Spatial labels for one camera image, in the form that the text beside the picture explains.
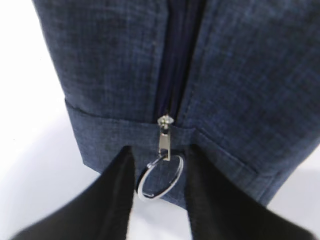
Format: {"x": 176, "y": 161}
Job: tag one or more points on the dark navy fabric bag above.
{"x": 240, "y": 78}

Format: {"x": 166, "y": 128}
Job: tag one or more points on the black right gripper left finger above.
{"x": 101, "y": 212}

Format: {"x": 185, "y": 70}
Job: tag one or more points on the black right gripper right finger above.
{"x": 218, "y": 210}

